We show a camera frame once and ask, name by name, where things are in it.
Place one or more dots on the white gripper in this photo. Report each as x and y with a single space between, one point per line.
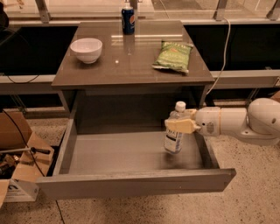
207 121

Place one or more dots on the clear plastic water bottle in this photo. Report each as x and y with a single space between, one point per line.
173 140

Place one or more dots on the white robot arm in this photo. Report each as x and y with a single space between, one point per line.
258 123

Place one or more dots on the grey cabinet counter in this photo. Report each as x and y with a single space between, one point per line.
126 61

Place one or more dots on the open grey drawer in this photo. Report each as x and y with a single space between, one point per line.
114 147

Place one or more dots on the green chip bag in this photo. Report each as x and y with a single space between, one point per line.
174 56

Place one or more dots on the blue pepsi can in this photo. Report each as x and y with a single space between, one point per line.
128 19

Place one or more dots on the white ceramic bowl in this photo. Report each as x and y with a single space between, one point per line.
87 50

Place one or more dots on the black-tipped metal rod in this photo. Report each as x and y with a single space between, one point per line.
32 149

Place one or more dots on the cardboard box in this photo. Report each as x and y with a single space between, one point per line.
19 171

